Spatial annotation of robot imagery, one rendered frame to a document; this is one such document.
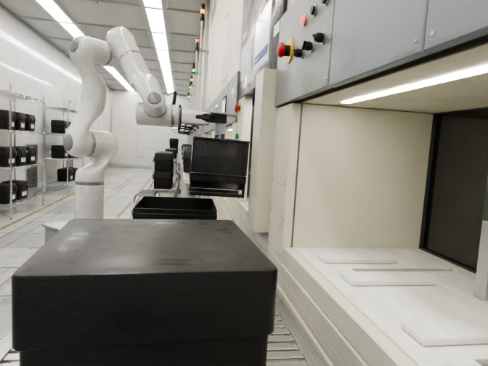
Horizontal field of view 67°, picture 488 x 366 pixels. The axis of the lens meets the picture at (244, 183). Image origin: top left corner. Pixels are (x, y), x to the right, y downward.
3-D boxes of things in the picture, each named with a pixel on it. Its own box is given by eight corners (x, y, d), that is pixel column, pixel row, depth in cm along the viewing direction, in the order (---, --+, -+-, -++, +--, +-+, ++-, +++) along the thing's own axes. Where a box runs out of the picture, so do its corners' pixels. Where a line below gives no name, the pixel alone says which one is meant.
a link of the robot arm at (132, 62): (139, 35, 136) (171, 103, 129) (142, 62, 151) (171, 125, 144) (115, 41, 133) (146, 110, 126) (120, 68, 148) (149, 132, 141)
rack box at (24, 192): (20, 200, 535) (20, 181, 533) (-1, 199, 532) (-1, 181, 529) (30, 197, 565) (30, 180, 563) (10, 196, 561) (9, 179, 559)
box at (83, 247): (70, 355, 67) (71, 217, 64) (225, 343, 73) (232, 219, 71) (9, 507, 39) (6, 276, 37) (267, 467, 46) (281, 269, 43)
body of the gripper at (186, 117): (177, 126, 146) (205, 128, 148) (177, 125, 136) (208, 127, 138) (178, 107, 145) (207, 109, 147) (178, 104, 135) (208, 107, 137)
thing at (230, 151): (188, 188, 157) (193, 112, 153) (235, 191, 160) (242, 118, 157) (189, 197, 133) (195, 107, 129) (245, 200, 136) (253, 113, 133)
